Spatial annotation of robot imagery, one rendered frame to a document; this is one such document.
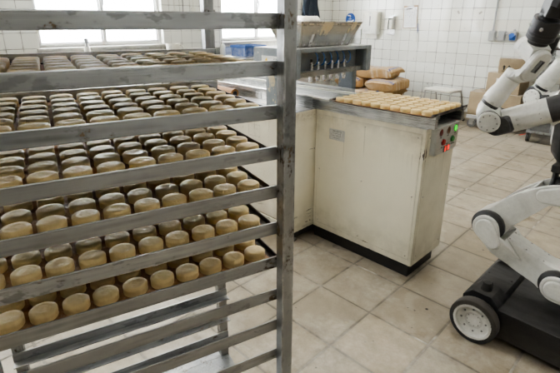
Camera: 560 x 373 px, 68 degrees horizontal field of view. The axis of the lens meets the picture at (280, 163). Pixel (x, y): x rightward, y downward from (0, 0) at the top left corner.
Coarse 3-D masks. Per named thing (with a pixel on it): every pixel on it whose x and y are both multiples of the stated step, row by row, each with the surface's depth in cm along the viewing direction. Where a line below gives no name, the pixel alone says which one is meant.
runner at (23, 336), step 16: (272, 256) 98; (224, 272) 92; (240, 272) 94; (256, 272) 97; (176, 288) 87; (192, 288) 89; (112, 304) 81; (128, 304) 83; (144, 304) 85; (64, 320) 78; (80, 320) 79; (96, 320) 81; (0, 336) 73; (16, 336) 74; (32, 336) 76; (48, 336) 77
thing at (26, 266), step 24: (192, 216) 99; (216, 216) 99; (240, 216) 99; (96, 240) 88; (120, 240) 88; (144, 240) 88; (168, 240) 88; (192, 240) 92; (0, 264) 79; (24, 264) 80; (48, 264) 79; (72, 264) 80; (96, 264) 81; (0, 288) 74
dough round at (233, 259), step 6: (228, 252) 100; (234, 252) 100; (240, 252) 100; (222, 258) 99; (228, 258) 98; (234, 258) 98; (240, 258) 98; (228, 264) 97; (234, 264) 97; (240, 264) 98
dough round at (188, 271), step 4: (184, 264) 96; (188, 264) 96; (192, 264) 96; (180, 268) 94; (184, 268) 94; (188, 268) 94; (192, 268) 94; (196, 268) 94; (176, 272) 93; (180, 272) 92; (184, 272) 92; (188, 272) 92; (192, 272) 92; (196, 272) 93; (176, 276) 94; (180, 276) 92; (184, 276) 92; (188, 276) 92; (192, 276) 92; (196, 276) 93; (180, 280) 92; (184, 280) 92; (188, 280) 92
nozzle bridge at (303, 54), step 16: (256, 48) 241; (272, 48) 231; (304, 48) 226; (320, 48) 234; (336, 48) 244; (352, 48) 255; (368, 48) 266; (304, 64) 240; (352, 64) 272; (368, 64) 270; (272, 80) 237; (352, 80) 280; (272, 96) 240
